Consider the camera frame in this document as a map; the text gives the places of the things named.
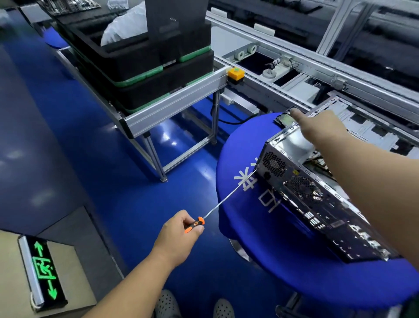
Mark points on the person's right hand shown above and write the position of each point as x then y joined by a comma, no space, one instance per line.
322,129

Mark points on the person's left hand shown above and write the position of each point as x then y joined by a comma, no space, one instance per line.
173,239

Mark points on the person's left thumb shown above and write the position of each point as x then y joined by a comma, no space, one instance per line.
196,230

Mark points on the person's right fingers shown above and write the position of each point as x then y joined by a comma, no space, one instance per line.
297,115

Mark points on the orange black long screwdriver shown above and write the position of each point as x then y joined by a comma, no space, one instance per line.
226,198

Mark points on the silver desktop computer case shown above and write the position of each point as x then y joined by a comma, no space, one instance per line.
314,196

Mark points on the person's left forearm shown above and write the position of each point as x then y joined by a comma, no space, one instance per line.
131,288

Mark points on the person's right forearm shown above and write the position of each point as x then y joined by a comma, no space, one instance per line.
376,183

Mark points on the dark component board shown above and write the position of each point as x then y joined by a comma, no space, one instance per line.
284,119

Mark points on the metal table base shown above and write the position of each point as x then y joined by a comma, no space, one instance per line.
240,250

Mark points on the aluminium conveyor line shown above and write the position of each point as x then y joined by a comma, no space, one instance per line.
311,65

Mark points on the small grey sensor stand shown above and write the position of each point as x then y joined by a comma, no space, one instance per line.
271,69

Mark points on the yellow push button box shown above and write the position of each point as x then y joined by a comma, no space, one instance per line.
236,74

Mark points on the white conveyor roller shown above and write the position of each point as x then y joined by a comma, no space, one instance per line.
251,49
239,55

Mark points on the person's left perforated shoe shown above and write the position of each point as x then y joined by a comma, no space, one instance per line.
167,306

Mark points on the person's perforated shoe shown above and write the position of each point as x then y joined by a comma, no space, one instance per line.
223,309
167,306

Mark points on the person's right perforated shoe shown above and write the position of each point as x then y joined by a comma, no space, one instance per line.
223,309

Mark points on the black flat panel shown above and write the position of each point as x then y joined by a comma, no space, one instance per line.
176,16

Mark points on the green arrow exit sign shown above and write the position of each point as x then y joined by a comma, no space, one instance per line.
44,272

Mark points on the white plastic bag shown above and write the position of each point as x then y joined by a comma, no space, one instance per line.
126,26

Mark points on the blue round stool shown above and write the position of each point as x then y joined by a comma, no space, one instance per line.
54,37

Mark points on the green circuit board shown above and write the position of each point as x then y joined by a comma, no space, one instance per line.
68,6

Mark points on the grey metal clamp bracket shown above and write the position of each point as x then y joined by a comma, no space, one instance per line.
339,83

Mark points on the white plastic bracket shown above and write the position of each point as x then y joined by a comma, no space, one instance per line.
264,29

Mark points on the aluminium frame stand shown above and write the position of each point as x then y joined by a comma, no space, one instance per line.
170,108

